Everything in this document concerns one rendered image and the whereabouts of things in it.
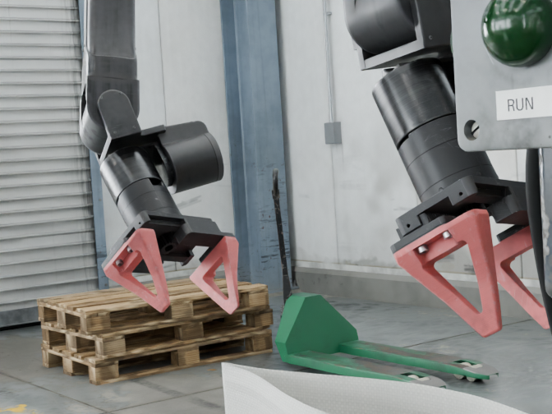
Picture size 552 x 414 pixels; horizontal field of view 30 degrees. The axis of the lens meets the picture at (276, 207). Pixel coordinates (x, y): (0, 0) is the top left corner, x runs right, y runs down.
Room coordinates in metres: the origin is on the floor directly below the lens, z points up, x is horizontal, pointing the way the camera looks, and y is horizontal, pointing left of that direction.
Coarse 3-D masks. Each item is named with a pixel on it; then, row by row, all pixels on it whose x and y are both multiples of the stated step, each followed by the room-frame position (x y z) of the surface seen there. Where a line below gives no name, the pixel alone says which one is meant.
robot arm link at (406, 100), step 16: (400, 64) 0.75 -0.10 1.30; (416, 64) 0.74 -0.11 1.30; (432, 64) 0.75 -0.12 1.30; (448, 64) 0.77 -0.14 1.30; (384, 80) 0.75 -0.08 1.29; (400, 80) 0.74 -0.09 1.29; (416, 80) 0.74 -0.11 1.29; (432, 80) 0.74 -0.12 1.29; (448, 80) 0.75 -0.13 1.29; (384, 96) 0.75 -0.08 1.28; (400, 96) 0.74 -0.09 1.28; (416, 96) 0.73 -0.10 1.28; (432, 96) 0.73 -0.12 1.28; (448, 96) 0.74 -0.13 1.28; (384, 112) 0.75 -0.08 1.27; (400, 112) 0.74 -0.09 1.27; (416, 112) 0.73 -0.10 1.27; (432, 112) 0.73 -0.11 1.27; (448, 112) 0.73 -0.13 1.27; (400, 128) 0.74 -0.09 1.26; (416, 128) 0.73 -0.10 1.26; (400, 144) 0.75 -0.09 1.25
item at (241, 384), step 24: (240, 384) 0.94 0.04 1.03; (264, 384) 0.89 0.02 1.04; (288, 384) 0.92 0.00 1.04; (312, 384) 0.90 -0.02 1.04; (336, 384) 0.89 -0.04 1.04; (360, 384) 0.87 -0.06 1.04; (384, 384) 0.86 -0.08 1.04; (408, 384) 0.84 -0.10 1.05; (240, 408) 0.95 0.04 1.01; (264, 408) 0.89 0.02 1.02; (288, 408) 0.82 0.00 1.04; (312, 408) 0.78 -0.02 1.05; (336, 408) 0.89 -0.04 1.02; (360, 408) 0.87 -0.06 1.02; (384, 408) 0.86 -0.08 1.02; (408, 408) 0.84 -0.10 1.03; (432, 408) 0.83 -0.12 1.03; (456, 408) 0.80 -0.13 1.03; (480, 408) 0.78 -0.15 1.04; (504, 408) 0.75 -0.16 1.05
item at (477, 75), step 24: (456, 0) 0.41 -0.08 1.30; (480, 0) 0.40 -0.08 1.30; (456, 24) 0.41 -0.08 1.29; (480, 24) 0.40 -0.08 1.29; (456, 48) 0.41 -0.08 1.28; (480, 48) 0.40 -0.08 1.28; (456, 72) 0.41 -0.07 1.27; (480, 72) 0.40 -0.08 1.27; (504, 72) 0.39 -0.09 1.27; (528, 72) 0.38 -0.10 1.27; (456, 96) 0.41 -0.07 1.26; (480, 96) 0.40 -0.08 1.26; (480, 120) 0.40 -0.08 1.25; (504, 120) 0.39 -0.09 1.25; (528, 120) 0.38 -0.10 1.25; (480, 144) 0.40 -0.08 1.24; (504, 144) 0.39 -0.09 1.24; (528, 144) 0.38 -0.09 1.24
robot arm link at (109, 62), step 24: (96, 0) 1.17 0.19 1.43; (120, 0) 1.18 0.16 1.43; (96, 24) 1.16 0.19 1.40; (120, 24) 1.17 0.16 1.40; (96, 48) 1.14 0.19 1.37; (120, 48) 1.15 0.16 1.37; (96, 72) 1.13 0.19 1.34; (120, 72) 1.13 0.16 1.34; (96, 96) 1.11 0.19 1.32; (96, 120) 1.10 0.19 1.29; (96, 144) 1.14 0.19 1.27
